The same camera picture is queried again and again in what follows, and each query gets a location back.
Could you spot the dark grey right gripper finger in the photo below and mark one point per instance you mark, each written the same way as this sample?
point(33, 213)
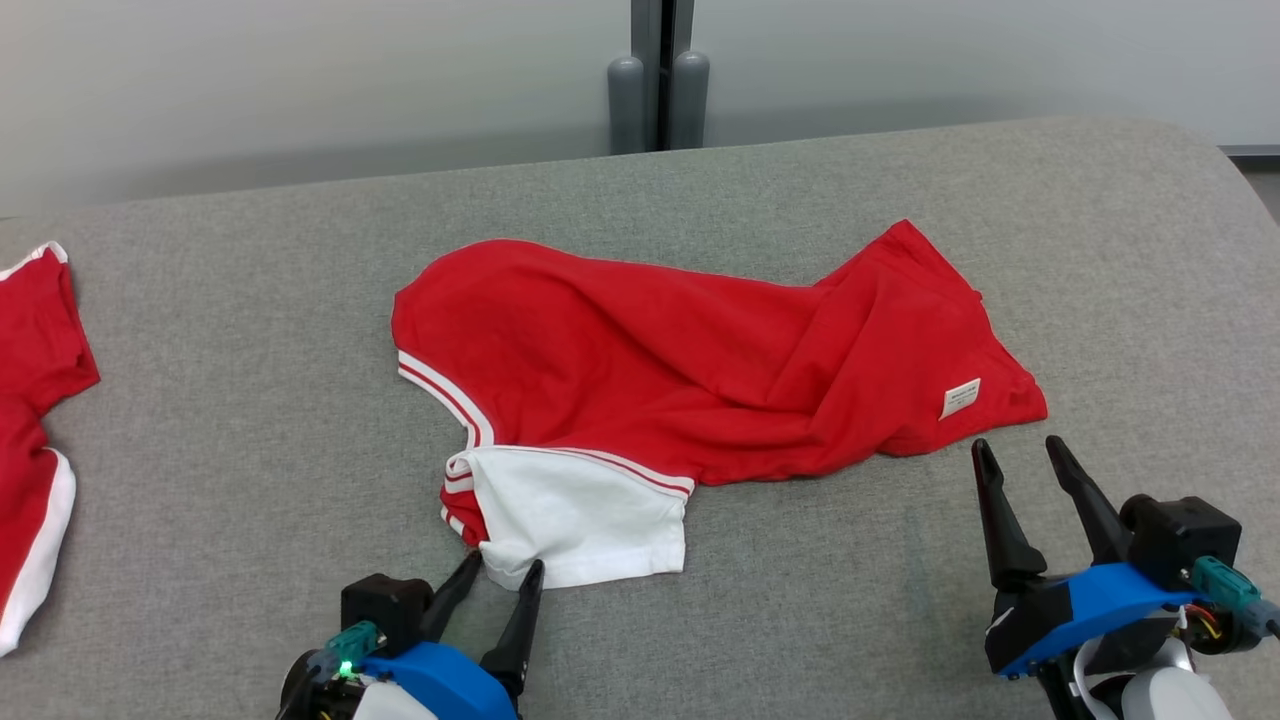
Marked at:
point(1005, 550)
point(1100, 525)

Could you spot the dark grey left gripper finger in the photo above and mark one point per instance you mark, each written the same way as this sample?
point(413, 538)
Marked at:
point(515, 645)
point(445, 610)

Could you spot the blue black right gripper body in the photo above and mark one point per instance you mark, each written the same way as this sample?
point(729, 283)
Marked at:
point(1090, 600)

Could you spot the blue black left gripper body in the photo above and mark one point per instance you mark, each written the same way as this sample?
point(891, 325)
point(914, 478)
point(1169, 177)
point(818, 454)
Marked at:
point(450, 685)

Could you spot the red white jersey shirt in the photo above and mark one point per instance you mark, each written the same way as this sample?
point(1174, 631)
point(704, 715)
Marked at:
point(650, 360)

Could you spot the red white jersey shorts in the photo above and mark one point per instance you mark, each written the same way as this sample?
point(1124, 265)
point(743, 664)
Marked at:
point(30, 350)

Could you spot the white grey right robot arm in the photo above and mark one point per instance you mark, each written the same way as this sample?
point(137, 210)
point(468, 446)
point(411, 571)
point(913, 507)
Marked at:
point(1170, 700)

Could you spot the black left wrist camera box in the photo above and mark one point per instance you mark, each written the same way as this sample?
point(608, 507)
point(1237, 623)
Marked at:
point(385, 605)

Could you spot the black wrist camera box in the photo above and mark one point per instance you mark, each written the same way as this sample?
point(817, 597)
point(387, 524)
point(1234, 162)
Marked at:
point(385, 605)
point(1180, 535)

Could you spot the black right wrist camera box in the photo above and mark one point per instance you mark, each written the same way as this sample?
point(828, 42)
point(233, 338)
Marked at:
point(1180, 535)

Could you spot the grey metal door frame post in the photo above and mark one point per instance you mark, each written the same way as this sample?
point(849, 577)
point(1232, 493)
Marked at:
point(645, 30)

